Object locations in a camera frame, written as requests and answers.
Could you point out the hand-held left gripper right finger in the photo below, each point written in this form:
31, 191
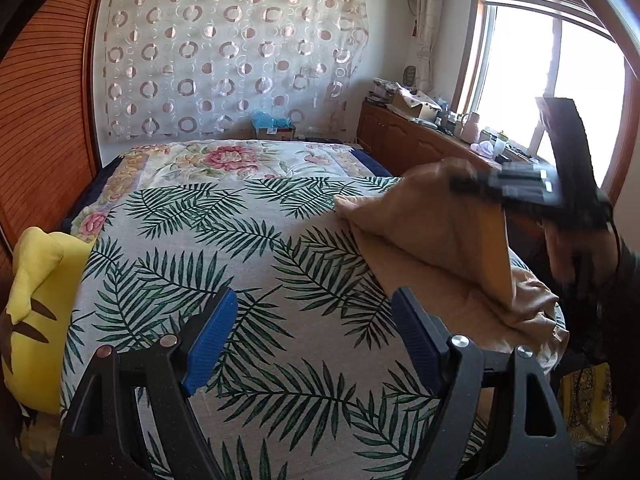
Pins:
415, 340

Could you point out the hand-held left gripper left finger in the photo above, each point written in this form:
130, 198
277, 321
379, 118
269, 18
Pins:
212, 340

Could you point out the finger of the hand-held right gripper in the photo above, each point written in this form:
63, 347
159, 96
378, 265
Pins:
475, 183

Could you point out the beige printed t-shirt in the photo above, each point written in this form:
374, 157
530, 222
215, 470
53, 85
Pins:
430, 230

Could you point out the person's right hand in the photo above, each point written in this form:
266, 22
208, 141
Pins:
562, 250

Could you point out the white plastic bottle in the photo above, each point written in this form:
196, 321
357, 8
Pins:
500, 144

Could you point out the white jug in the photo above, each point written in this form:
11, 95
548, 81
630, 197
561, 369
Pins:
470, 127

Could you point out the wooden cabinet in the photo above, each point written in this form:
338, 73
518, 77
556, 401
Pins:
395, 140

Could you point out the open cardboard box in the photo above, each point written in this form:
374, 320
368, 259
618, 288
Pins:
417, 107

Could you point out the leaf print blanket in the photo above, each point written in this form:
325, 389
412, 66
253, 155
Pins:
280, 270

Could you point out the window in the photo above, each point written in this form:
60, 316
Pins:
510, 70

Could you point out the dark oval ornament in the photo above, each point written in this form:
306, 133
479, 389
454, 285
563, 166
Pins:
411, 76

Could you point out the stack of patterned cloths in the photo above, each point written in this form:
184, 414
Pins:
382, 91

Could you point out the white patterned window curtain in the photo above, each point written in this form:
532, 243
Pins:
427, 20

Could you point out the floral quilt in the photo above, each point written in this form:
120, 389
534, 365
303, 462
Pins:
225, 157

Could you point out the yellow plush toy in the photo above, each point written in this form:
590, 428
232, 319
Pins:
35, 280

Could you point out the yellow patterned cloth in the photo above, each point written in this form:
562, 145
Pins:
595, 405

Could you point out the small cardboard box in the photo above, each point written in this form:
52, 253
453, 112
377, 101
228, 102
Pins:
280, 134

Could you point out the blue plastic bag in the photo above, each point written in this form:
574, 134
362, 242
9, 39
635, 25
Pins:
267, 121

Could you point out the sheer circle pattern curtain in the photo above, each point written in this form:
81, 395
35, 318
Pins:
225, 60

